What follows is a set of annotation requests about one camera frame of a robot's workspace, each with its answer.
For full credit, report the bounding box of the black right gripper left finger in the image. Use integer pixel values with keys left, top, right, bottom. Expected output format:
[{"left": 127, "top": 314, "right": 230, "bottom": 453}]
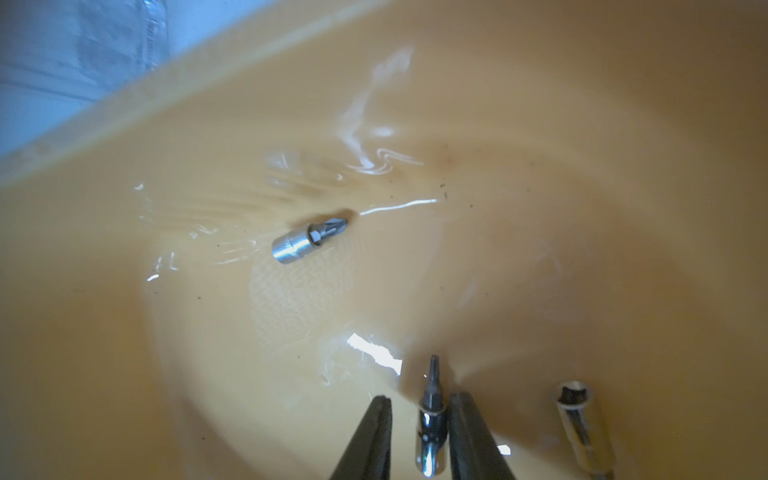
[{"left": 331, "top": 395, "right": 393, "bottom": 480}]

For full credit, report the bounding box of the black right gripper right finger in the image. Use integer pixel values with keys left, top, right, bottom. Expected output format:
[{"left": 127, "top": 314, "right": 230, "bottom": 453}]
[{"left": 449, "top": 392, "right": 516, "bottom": 480}]

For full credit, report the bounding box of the silver socket bit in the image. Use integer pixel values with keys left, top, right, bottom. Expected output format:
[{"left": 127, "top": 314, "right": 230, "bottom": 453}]
[
  {"left": 556, "top": 380, "right": 616, "bottom": 479},
  {"left": 415, "top": 355, "right": 448, "bottom": 478}
]

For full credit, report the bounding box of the silver bit in box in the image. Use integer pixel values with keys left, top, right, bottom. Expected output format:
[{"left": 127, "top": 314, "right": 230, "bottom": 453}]
[{"left": 272, "top": 218, "right": 348, "bottom": 264}]

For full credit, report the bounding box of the yellow plastic storage box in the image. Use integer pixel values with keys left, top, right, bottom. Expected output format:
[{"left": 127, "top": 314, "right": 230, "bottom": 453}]
[{"left": 1, "top": 1, "right": 767, "bottom": 479}]

